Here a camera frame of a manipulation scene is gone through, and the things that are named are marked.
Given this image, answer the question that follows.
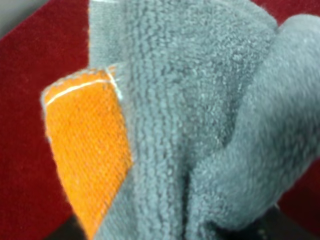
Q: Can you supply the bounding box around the grey towel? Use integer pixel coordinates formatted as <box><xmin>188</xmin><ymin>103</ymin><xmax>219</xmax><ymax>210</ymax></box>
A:
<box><xmin>41</xmin><ymin>0</ymin><xmax>320</xmax><ymax>240</ymax></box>

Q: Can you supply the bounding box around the red table cloth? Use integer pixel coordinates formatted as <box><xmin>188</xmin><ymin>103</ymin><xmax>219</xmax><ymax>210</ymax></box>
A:
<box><xmin>0</xmin><ymin>0</ymin><xmax>320</xmax><ymax>240</ymax></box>

